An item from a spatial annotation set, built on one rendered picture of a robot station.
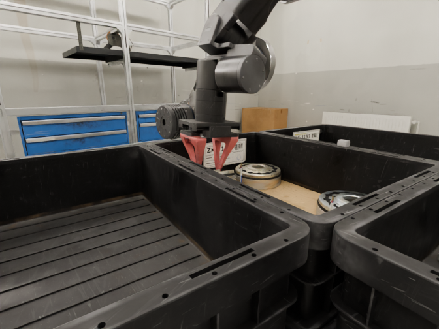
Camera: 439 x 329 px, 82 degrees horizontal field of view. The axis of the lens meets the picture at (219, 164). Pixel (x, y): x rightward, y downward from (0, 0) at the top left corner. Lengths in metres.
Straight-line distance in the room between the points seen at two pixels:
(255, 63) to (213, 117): 0.12
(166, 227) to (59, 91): 2.68
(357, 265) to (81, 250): 0.32
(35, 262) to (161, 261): 0.15
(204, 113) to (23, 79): 2.61
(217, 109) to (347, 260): 0.33
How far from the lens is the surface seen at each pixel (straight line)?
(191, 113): 1.35
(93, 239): 0.41
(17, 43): 3.00
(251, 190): 0.26
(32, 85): 2.98
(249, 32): 0.50
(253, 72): 0.41
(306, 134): 0.81
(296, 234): 0.19
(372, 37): 3.81
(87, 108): 2.16
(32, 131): 2.13
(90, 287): 0.33
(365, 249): 0.20
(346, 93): 3.83
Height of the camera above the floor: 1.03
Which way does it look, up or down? 16 degrees down
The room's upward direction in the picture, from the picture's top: straight up
